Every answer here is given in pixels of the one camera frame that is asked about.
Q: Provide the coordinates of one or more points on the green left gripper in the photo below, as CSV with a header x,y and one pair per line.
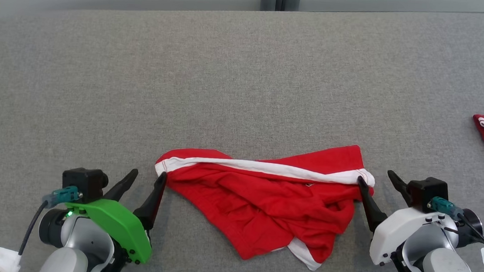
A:
x,y
122,226

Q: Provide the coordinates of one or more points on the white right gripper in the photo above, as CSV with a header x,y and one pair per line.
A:
x,y
396,230

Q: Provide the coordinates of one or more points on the red white sports shorts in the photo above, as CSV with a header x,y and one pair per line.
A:
x,y
262,199

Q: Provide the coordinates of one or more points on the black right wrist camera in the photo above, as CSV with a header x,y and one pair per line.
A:
x,y
425,191

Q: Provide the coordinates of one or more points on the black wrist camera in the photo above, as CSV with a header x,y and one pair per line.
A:
x,y
82,181
425,191

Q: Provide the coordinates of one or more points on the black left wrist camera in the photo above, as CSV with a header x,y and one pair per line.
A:
x,y
82,181

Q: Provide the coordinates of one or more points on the teal right camera connector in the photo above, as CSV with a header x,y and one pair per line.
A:
x,y
444,207

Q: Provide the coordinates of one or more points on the teal camera connector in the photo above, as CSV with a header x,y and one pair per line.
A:
x,y
64,194
444,207

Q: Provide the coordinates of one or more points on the teal left camera connector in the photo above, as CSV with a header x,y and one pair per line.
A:
x,y
64,194

